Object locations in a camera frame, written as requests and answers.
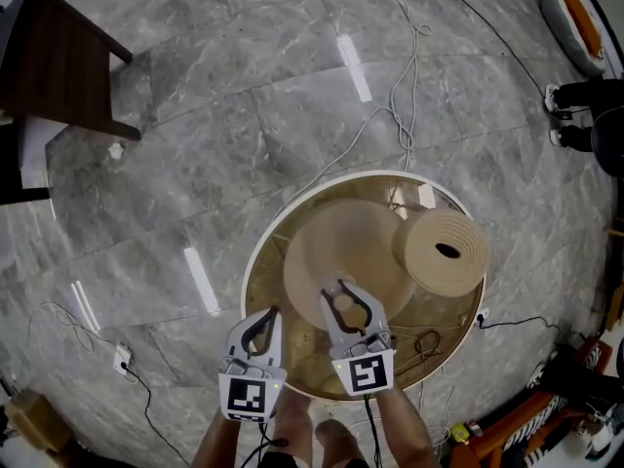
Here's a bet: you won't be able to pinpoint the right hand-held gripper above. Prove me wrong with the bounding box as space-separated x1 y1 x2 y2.
319 278 396 398

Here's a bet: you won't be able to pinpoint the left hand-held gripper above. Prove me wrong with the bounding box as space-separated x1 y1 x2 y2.
217 306 288 424

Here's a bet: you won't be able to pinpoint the person's right forearm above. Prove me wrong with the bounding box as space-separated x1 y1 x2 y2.
376 382 443 468

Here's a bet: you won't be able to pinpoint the person's left forearm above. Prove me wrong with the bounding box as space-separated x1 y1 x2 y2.
191 406 246 468

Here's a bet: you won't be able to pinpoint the round glass table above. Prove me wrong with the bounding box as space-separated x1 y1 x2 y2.
240 169 489 402

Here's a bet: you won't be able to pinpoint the person's right leg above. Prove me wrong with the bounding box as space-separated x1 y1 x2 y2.
313 418 368 468

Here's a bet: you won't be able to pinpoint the person's dark shorts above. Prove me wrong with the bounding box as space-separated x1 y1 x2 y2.
256 449 372 468

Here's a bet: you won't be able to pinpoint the white power strip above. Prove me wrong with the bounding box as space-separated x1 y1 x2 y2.
112 342 134 375

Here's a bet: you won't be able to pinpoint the orange chair with striped cloth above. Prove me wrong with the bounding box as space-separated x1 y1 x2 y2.
448 337 624 468

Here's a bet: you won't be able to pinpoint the cardboard box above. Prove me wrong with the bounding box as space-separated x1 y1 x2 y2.
3 389 73 463

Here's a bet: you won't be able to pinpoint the dark sink cabinet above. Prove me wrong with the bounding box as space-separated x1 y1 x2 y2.
0 0 143 207

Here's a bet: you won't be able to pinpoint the white pouf with orange cushion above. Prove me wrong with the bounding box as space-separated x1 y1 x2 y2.
539 0 609 78

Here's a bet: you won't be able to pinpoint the dark cable coil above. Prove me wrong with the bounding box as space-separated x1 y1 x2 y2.
388 328 444 375

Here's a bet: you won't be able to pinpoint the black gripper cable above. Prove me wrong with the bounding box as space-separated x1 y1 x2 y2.
237 406 291 468
362 394 385 468

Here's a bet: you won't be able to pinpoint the black power strip cable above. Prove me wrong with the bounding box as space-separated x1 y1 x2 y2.
120 362 192 468

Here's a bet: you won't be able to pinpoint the black socket cable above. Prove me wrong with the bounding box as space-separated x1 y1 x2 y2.
480 314 563 334

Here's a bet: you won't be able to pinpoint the thin white cable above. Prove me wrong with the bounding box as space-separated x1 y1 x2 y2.
25 301 123 360

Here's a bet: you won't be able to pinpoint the wooden furniture frame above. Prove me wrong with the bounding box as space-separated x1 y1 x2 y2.
603 225 624 332

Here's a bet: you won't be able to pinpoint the white floor cable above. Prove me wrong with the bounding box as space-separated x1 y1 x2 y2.
271 0 434 224

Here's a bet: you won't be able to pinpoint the long black floor cable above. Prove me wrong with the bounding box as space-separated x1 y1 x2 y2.
421 0 549 89

